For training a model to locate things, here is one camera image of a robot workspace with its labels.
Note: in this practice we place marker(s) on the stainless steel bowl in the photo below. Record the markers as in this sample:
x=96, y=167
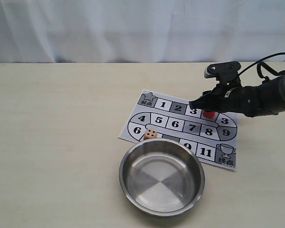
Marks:
x=161, y=177

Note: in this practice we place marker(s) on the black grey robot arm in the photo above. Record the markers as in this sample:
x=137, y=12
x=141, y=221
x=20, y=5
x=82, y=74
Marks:
x=229, y=95

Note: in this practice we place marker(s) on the wooden die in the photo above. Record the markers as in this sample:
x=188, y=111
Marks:
x=149, y=134

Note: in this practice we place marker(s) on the white curtain backdrop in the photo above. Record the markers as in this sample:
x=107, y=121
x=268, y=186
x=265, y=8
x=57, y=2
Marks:
x=107, y=31

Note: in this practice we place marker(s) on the red cylinder game piece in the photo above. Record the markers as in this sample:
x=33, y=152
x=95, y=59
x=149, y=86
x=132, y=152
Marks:
x=208, y=114

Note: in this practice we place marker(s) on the paper game board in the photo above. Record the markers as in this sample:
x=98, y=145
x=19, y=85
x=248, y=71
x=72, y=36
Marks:
x=213, y=140

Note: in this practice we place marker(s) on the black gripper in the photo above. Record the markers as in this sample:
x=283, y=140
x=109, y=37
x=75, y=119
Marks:
x=226, y=74

